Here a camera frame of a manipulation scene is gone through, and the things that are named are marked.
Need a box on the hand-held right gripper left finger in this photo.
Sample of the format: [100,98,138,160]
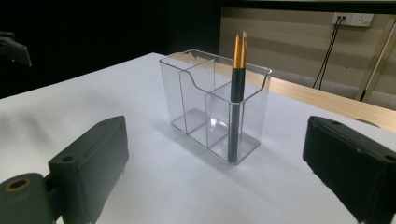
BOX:
[48,115,130,224]

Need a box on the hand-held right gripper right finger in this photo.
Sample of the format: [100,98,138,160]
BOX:
[302,115,396,224]

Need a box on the clear plastic compartment holder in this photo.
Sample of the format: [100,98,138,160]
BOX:
[159,49,273,166]

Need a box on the black pencil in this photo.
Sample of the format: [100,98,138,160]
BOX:
[233,30,248,162]
[227,34,241,164]

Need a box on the white table sheet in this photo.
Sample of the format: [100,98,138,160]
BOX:
[0,51,396,224]

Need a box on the black curtain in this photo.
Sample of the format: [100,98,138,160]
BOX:
[0,0,224,99]

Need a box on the black horizontal metal bar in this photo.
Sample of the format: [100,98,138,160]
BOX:
[221,0,396,15]

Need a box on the thin black wall cable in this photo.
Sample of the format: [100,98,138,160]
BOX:
[318,17,345,91]
[312,17,341,90]

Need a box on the white wall socket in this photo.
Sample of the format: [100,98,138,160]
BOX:
[331,12,375,28]

